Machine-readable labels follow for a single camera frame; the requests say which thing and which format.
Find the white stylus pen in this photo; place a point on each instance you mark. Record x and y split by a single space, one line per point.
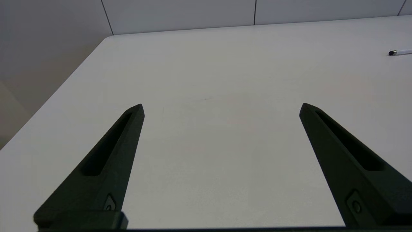
402 52

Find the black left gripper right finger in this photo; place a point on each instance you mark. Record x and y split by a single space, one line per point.
334 161

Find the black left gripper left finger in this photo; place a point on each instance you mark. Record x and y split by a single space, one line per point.
106 183

